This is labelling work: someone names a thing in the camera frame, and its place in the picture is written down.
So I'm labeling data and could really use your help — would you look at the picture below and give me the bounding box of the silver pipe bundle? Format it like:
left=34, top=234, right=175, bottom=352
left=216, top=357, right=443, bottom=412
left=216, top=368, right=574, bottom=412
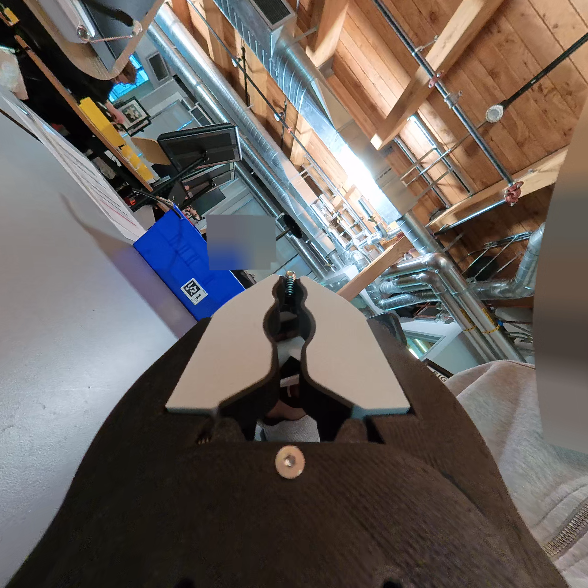
left=367, top=225, right=547, bottom=322

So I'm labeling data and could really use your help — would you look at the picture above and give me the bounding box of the row of small yellow bins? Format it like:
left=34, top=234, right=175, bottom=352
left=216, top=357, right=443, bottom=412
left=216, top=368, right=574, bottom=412
left=120, top=145, right=154, bottom=182

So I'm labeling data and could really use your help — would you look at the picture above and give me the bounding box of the black cable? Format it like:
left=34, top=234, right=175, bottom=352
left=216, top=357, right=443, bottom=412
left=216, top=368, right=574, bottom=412
left=131, top=189, right=184, bottom=219

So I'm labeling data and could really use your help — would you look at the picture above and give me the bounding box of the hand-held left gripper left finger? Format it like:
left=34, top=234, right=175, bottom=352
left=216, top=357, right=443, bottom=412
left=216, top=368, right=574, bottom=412
left=164, top=274, right=282, bottom=420

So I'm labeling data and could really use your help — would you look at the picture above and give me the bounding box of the wooden backing board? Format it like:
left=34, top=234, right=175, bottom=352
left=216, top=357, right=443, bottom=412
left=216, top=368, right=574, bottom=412
left=34, top=0, right=167, bottom=82

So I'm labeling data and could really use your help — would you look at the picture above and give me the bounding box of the blue tagged plastic bin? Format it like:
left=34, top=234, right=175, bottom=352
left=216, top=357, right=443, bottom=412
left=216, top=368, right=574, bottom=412
left=133, top=209, right=246, bottom=322

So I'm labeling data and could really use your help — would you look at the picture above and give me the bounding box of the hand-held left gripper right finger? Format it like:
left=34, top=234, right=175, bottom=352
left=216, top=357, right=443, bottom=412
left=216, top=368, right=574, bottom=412
left=299, top=276, right=412, bottom=420

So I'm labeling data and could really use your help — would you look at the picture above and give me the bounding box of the black knob thumbscrew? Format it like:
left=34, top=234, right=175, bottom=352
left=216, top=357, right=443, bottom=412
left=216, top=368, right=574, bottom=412
left=275, top=271, right=307, bottom=338

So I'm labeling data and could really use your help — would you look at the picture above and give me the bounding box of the cardboard box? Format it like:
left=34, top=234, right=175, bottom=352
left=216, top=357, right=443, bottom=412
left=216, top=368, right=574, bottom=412
left=131, top=137, right=172, bottom=167

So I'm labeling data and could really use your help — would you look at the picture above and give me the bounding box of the black monitor on stand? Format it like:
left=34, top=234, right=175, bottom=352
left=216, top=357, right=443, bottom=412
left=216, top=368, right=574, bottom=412
left=157, top=123, right=240, bottom=203

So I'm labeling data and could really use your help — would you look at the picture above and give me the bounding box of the large framed marker poster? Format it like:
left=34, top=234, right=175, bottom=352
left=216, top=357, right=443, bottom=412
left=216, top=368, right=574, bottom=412
left=425, top=360, right=456, bottom=384

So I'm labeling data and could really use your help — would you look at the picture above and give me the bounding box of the small framed marker poster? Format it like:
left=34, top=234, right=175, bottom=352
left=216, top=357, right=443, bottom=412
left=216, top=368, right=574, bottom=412
left=112, top=96, right=152, bottom=136

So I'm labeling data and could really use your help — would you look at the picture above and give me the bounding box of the large yellow plastic bin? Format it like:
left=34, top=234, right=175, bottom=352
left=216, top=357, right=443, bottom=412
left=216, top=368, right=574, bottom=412
left=78, top=97, right=121, bottom=148

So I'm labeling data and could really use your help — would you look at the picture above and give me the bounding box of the person's right hand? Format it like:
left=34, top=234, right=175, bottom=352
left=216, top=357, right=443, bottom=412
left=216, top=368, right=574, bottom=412
left=266, top=400, right=307, bottom=422

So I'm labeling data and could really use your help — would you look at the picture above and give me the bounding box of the person's right forearm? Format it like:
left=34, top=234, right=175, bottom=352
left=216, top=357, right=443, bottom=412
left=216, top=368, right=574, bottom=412
left=254, top=416, right=321, bottom=443

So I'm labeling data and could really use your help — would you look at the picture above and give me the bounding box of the wooden support post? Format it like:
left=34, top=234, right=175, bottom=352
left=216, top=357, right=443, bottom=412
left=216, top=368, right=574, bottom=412
left=337, top=234, right=416, bottom=301

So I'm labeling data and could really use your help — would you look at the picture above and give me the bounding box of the silver ventilation duct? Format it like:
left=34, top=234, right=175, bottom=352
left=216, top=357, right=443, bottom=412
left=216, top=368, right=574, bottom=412
left=147, top=0, right=350, bottom=281

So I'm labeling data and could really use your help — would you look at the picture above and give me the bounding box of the printed paper sheet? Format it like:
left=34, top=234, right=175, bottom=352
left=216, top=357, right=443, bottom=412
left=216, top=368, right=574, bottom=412
left=0, top=89, right=145, bottom=244

